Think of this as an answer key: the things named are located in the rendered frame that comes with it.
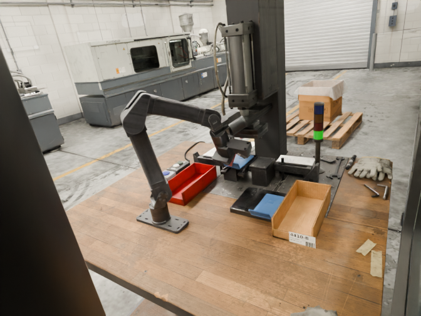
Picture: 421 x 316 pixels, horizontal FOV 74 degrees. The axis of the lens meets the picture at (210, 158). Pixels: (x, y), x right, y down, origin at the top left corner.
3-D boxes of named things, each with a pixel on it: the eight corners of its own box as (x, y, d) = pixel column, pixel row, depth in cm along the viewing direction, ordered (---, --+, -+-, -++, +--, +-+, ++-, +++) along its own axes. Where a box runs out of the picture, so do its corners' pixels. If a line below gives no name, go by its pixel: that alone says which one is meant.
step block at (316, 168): (300, 184, 112) (300, 163, 108) (302, 180, 114) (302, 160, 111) (317, 187, 109) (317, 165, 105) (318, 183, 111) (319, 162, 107)
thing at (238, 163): (222, 167, 112) (222, 160, 111) (239, 153, 124) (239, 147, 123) (237, 170, 109) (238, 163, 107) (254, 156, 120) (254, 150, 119)
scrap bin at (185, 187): (161, 200, 114) (158, 187, 112) (195, 173, 133) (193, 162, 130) (184, 206, 108) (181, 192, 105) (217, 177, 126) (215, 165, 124)
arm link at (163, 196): (162, 180, 100) (146, 184, 99) (167, 190, 92) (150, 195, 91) (165, 195, 103) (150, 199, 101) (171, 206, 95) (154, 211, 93)
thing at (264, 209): (249, 217, 93) (248, 209, 92) (267, 194, 104) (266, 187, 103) (269, 222, 89) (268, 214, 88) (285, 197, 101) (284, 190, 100)
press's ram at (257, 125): (217, 143, 116) (208, 69, 105) (244, 124, 136) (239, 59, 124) (257, 147, 107) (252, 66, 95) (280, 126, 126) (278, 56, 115)
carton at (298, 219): (272, 239, 86) (271, 217, 83) (296, 197, 105) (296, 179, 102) (315, 250, 79) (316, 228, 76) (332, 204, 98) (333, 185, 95)
